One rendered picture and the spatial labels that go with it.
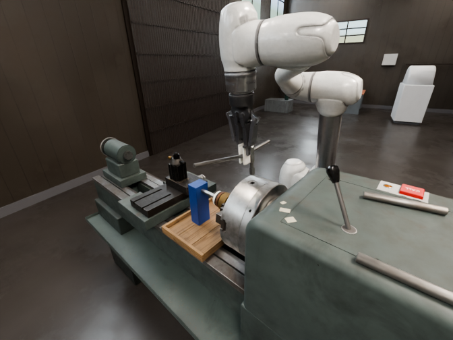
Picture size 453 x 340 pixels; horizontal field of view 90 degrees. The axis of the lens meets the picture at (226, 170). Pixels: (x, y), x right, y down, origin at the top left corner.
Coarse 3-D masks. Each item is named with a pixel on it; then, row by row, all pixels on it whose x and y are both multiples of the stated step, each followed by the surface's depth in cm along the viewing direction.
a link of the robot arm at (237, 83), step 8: (224, 72) 63; (232, 72) 61; (240, 72) 60; (248, 72) 60; (256, 72) 63; (232, 80) 61; (240, 80) 61; (248, 80) 61; (232, 88) 63; (240, 88) 62; (248, 88) 62
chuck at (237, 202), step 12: (252, 180) 87; (264, 180) 87; (240, 192) 82; (252, 192) 81; (228, 204) 82; (240, 204) 80; (228, 216) 81; (240, 216) 78; (228, 228) 81; (228, 240) 84; (240, 252) 84
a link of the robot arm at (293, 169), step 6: (288, 162) 143; (294, 162) 142; (300, 162) 142; (282, 168) 146; (288, 168) 142; (294, 168) 140; (300, 168) 139; (306, 168) 143; (282, 174) 145; (288, 174) 142; (294, 174) 140; (300, 174) 139; (282, 180) 146; (288, 180) 143; (294, 180) 141; (288, 186) 145
